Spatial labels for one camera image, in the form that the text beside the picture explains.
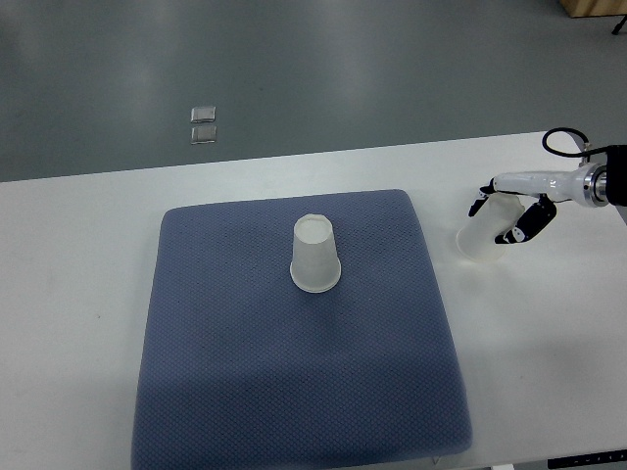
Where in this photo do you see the black tripod leg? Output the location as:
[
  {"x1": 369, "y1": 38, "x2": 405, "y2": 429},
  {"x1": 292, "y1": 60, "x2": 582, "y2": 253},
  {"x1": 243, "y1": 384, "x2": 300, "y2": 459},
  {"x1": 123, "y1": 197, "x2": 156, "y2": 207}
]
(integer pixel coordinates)
[{"x1": 611, "y1": 16, "x2": 627, "y2": 35}]

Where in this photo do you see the lower metal floor plate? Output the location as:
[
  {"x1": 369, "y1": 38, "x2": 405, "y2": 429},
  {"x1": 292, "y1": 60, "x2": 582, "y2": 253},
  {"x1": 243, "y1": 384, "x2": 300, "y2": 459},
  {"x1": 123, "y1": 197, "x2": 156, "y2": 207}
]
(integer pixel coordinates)
[{"x1": 191, "y1": 124, "x2": 217, "y2": 145}]

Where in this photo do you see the upper metal floor plate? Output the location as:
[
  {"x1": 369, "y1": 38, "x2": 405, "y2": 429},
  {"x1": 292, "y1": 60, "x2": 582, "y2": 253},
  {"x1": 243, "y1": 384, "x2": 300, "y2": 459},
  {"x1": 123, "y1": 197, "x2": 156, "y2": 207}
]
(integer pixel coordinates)
[{"x1": 190, "y1": 105, "x2": 217, "y2": 123}]

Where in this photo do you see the wooden box corner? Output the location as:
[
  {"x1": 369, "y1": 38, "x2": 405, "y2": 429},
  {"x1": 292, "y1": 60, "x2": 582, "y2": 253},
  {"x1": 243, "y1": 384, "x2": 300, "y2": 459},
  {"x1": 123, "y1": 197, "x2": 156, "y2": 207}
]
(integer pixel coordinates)
[{"x1": 559, "y1": 0, "x2": 626, "y2": 18}]

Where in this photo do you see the white paper cup on mat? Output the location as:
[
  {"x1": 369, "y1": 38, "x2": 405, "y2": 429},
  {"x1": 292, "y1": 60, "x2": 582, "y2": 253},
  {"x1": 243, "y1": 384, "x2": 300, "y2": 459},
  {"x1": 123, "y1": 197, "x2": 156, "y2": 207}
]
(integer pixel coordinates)
[{"x1": 290, "y1": 213, "x2": 342, "y2": 294}]

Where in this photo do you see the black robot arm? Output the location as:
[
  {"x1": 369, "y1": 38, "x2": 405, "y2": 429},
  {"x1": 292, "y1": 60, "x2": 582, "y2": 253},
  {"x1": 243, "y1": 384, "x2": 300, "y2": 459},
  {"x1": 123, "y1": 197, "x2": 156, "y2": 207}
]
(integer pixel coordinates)
[{"x1": 541, "y1": 126, "x2": 626, "y2": 221}]

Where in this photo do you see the blue textured fabric mat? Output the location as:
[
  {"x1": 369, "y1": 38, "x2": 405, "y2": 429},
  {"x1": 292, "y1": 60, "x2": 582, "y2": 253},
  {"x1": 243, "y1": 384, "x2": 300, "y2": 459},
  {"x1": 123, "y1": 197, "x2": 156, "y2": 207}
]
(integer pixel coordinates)
[{"x1": 131, "y1": 190, "x2": 472, "y2": 469}]

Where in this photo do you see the metal floor plate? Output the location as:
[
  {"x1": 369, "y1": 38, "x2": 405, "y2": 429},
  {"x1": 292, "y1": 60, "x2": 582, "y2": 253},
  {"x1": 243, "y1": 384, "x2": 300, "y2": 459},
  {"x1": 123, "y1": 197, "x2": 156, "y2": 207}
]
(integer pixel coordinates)
[
  {"x1": 190, "y1": 105, "x2": 217, "y2": 123},
  {"x1": 191, "y1": 124, "x2": 217, "y2": 145}
]

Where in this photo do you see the black and white robotic hand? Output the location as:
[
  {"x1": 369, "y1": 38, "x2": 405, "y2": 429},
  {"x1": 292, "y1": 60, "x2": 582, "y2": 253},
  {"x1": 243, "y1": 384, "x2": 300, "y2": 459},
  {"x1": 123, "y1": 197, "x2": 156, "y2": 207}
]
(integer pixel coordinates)
[{"x1": 468, "y1": 164, "x2": 608, "y2": 245}]

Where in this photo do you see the white paper cup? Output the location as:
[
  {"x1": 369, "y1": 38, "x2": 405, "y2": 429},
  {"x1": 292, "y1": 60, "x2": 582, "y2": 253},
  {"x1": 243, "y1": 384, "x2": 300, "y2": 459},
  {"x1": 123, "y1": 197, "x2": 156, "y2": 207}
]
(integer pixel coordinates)
[
  {"x1": 456, "y1": 193, "x2": 524, "y2": 262},
  {"x1": 290, "y1": 213, "x2": 342, "y2": 294}
]

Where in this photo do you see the black table edge panel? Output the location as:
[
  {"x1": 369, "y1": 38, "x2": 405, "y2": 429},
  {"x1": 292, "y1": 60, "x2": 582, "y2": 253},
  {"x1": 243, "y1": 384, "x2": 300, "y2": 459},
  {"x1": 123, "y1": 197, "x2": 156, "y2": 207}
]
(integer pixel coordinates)
[{"x1": 547, "y1": 449, "x2": 626, "y2": 469}]

